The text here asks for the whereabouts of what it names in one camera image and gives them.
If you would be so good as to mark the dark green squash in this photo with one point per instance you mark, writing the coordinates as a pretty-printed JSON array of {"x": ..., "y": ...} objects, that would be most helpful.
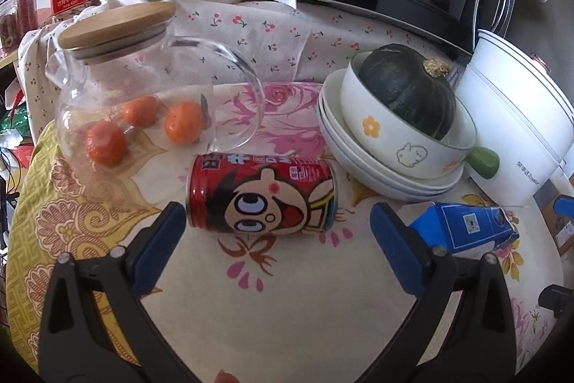
[{"x": 403, "y": 87}]

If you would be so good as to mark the cherry print white cloth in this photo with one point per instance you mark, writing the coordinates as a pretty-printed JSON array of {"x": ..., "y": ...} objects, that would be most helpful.
[{"x": 287, "y": 37}]

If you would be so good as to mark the white electric pot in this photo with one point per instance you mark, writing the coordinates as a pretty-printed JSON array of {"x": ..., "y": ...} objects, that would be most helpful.
[{"x": 506, "y": 131}]

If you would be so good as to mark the glass teapot with wooden lid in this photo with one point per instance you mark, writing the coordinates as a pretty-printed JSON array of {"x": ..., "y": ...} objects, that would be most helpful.
[{"x": 116, "y": 28}]

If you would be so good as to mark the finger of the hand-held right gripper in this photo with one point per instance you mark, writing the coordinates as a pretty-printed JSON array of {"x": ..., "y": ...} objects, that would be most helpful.
[
  {"x": 564, "y": 204},
  {"x": 558, "y": 301}
]

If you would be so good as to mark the yellow patterned tablecloth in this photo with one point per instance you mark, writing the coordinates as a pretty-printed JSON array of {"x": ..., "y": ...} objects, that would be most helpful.
[{"x": 291, "y": 302}]

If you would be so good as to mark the red cartoon face can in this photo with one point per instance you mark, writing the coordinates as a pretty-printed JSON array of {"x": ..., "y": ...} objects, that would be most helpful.
[{"x": 260, "y": 197}]

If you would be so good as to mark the green snack packet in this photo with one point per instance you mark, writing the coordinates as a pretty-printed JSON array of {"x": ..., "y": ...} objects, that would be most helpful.
[{"x": 11, "y": 120}]

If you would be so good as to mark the blue carton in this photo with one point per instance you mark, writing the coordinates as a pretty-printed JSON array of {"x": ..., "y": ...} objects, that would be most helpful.
[{"x": 462, "y": 226}]

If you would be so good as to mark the red chili spice jar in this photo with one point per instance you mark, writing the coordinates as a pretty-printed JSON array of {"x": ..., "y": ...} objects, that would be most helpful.
[{"x": 28, "y": 6}]

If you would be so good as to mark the cardboard box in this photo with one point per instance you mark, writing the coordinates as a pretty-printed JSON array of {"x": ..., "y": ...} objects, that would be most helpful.
[{"x": 560, "y": 230}]

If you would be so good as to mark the glass pot lid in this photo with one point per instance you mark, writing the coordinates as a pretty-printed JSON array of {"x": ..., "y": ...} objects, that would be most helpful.
[{"x": 524, "y": 60}]

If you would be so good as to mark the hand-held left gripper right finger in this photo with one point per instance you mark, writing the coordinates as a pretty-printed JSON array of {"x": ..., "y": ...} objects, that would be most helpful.
[{"x": 394, "y": 244}]

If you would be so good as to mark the tangerine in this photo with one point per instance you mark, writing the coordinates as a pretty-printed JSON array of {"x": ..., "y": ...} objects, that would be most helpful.
[
  {"x": 141, "y": 110},
  {"x": 105, "y": 143},
  {"x": 184, "y": 122}
]

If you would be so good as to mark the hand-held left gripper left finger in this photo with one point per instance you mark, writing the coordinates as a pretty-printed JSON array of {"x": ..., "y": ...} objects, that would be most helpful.
[{"x": 157, "y": 248}]

